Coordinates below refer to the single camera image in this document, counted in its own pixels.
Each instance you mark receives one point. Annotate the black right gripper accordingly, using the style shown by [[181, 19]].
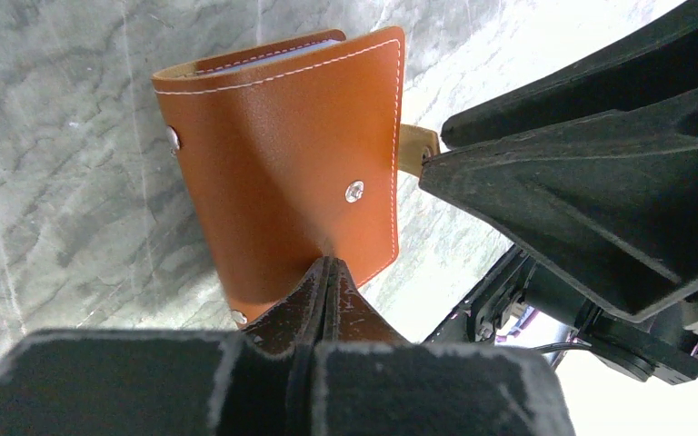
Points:
[[609, 203]]

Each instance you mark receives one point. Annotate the brown leather card holder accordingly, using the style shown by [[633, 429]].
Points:
[[290, 152]]

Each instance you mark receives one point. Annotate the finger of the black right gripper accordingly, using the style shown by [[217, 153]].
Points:
[[653, 64]]

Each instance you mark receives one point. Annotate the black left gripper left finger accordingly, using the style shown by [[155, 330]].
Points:
[[165, 382]]

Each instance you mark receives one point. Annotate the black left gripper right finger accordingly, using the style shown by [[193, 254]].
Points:
[[379, 388]]

